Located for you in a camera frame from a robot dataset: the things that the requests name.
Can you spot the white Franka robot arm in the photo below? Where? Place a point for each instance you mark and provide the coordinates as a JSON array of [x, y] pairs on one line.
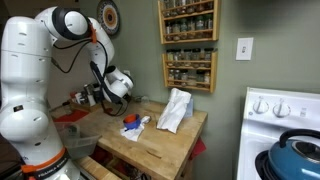
[[23, 50]]

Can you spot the white wall outlet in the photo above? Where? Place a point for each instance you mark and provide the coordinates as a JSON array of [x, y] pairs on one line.
[[127, 72]]

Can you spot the white stove knob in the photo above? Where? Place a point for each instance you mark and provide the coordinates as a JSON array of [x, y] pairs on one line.
[[281, 108], [260, 106]]

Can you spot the red hanging cloth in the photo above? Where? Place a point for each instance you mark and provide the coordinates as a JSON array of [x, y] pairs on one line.
[[198, 148]]

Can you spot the white paper bag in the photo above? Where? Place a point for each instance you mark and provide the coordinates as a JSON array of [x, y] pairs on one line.
[[173, 113]]

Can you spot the white electric stove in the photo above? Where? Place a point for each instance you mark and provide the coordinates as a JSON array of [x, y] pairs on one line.
[[266, 140]]

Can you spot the orange plastic cup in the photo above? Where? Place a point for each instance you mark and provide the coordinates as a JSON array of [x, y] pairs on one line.
[[131, 118]]

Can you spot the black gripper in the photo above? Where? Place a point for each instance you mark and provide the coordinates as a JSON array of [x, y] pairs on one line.
[[128, 98]]

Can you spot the white light switch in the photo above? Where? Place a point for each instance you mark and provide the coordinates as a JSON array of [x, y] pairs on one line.
[[244, 49]]

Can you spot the white spice shaker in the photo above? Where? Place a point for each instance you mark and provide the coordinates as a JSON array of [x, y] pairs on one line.
[[79, 98]]

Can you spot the wooden spice rack with jars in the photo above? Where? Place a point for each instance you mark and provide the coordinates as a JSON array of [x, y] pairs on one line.
[[188, 40], [190, 87]]

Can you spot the red silicone mat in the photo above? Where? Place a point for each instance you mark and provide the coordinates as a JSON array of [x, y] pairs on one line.
[[71, 116]]

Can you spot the wooden spice tray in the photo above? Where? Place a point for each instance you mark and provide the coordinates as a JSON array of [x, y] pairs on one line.
[[83, 107]]

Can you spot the decorative patterned wall plate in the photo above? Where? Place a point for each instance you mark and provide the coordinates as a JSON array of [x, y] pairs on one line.
[[108, 16]]

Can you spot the white crumpled cloth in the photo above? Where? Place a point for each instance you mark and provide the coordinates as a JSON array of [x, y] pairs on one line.
[[132, 134]]

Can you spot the orange-lid spice jar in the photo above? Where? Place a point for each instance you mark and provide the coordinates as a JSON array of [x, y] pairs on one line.
[[73, 97]]

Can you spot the large clear plastic bin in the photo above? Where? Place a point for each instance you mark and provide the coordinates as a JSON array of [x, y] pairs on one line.
[[80, 143]]

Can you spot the tall steel pepper grinder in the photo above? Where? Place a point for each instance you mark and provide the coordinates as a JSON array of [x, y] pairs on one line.
[[89, 90]]

